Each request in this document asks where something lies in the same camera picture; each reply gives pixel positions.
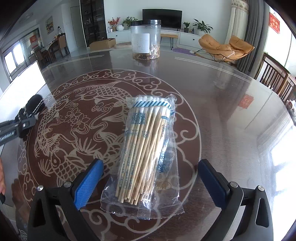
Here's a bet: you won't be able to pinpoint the bright window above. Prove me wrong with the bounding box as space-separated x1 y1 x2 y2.
4 45 25 79

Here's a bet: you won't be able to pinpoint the large white box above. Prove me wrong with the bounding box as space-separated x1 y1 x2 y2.
0 61 54 207

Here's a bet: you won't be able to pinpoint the person's left hand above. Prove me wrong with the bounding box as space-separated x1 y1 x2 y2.
0 158 6 196

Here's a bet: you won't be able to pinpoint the cotton swab packet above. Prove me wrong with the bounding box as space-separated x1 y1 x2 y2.
100 94 184 220

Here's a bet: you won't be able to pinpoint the broad-leaf potted plant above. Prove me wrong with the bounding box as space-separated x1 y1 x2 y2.
192 19 213 36

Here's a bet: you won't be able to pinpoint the covered standing air conditioner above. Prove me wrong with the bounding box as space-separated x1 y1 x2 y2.
230 0 250 47

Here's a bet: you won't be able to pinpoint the dark glass display cabinet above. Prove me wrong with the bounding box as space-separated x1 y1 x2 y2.
80 0 107 48

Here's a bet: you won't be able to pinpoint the wooden slatted chair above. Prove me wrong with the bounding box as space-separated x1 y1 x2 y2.
276 74 296 102
254 53 290 88

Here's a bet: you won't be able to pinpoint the framed landscape painting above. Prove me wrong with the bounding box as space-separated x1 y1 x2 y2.
45 17 54 35

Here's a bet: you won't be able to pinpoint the grey curtain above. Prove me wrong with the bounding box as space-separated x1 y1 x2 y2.
237 0 270 72

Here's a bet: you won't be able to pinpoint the orange lounge chair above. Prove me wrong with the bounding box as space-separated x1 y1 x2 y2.
194 34 255 63

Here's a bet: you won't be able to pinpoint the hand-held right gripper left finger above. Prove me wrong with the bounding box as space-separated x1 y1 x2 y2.
27 158 104 241

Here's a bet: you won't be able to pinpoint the white television cabinet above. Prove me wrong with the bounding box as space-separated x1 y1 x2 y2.
107 28 205 47

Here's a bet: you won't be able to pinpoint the purple floor mat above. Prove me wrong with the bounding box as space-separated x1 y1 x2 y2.
172 47 197 55

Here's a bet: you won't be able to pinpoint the red wall hanging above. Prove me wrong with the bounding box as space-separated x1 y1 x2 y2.
269 12 281 35

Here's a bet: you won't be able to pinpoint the cardboard box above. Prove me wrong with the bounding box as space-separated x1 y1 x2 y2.
89 38 116 51

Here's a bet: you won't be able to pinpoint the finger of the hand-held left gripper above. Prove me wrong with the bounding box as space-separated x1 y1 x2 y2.
14 107 37 139

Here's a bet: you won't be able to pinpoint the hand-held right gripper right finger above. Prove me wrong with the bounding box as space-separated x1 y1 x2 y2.
198 159 273 241

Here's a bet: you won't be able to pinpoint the leafy green potted plant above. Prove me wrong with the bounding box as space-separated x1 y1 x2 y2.
122 16 138 29

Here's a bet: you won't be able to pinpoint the dining table with chairs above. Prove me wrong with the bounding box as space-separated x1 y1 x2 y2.
29 32 70 67

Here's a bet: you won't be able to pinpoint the black flat-screen television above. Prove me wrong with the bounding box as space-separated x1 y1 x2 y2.
142 9 182 29

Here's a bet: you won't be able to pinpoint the brown patterned glass desktop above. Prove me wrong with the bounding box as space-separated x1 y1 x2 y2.
0 47 296 241

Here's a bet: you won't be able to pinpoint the red flowers in vase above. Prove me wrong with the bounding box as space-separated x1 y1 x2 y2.
107 17 121 32

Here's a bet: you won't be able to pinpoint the wooden bench with hairpin legs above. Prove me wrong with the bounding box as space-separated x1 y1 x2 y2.
160 34 179 50

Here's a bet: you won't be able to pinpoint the clear jar with black lid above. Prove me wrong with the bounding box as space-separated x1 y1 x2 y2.
130 20 162 61

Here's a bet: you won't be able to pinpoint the black rhinestone-trimmed scrunchie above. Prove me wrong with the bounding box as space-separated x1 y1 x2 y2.
24 95 44 117

